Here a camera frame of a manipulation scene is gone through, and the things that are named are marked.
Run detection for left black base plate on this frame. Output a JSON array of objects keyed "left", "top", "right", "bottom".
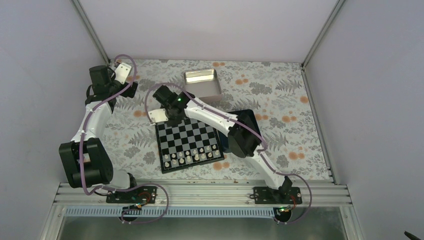
[{"left": 106, "top": 185, "right": 158, "bottom": 205}]

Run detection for aluminium front rail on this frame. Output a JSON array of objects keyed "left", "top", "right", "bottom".
[{"left": 53, "top": 180, "right": 353, "bottom": 207}]

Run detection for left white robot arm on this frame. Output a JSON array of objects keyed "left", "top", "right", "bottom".
[{"left": 58, "top": 63, "right": 140, "bottom": 203}]

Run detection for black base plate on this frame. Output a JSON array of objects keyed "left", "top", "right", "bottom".
[
  {"left": 106, "top": 185, "right": 158, "bottom": 205},
  {"left": 249, "top": 186, "right": 303, "bottom": 205}
]

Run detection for white slotted cable duct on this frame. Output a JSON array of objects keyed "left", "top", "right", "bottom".
[{"left": 64, "top": 206, "right": 275, "bottom": 219}]

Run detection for aluminium corner post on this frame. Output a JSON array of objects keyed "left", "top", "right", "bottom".
[
  {"left": 301, "top": 0, "right": 346, "bottom": 70},
  {"left": 70, "top": 0, "right": 110, "bottom": 63}
]

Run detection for aluminium corner post right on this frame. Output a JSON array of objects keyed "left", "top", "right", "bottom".
[{"left": 301, "top": 0, "right": 346, "bottom": 70}]

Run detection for dark blue piece box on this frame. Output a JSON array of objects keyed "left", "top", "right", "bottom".
[{"left": 218, "top": 109, "right": 262, "bottom": 158}]

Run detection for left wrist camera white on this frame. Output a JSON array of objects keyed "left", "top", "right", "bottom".
[{"left": 114, "top": 62, "right": 132, "bottom": 85}]

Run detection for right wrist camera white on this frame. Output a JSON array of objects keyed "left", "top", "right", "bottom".
[{"left": 147, "top": 108, "right": 169, "bottom": 125}]

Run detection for aluminium corner post left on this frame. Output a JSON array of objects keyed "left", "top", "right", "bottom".
[{"left": 70, "top": 0, "right": 110, "bottom": 63}]

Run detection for floral table mat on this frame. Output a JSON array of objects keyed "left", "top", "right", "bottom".
[{"left": 101, "top": 59, "right": 329, "bottom": 181}]

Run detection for black grey chess board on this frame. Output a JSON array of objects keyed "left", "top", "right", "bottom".
[{"left": 155, "top": 118, "right": 224, "bottom": 174}]

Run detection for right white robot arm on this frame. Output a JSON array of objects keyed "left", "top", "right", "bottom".
[{"left": 148, "top": 82, "right": 293, "bottom": 204}]

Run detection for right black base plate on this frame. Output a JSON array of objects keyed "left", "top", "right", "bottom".
[{"left": 249, "top": 186, "right": 303, "bottom": 205}]

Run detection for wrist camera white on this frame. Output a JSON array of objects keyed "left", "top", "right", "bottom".
[
  {"left": 114, "top": 62, "right": 132, "bottom": 85},
  {"left": 147, "top": 108, "right": 169, "bottom": 125}
]

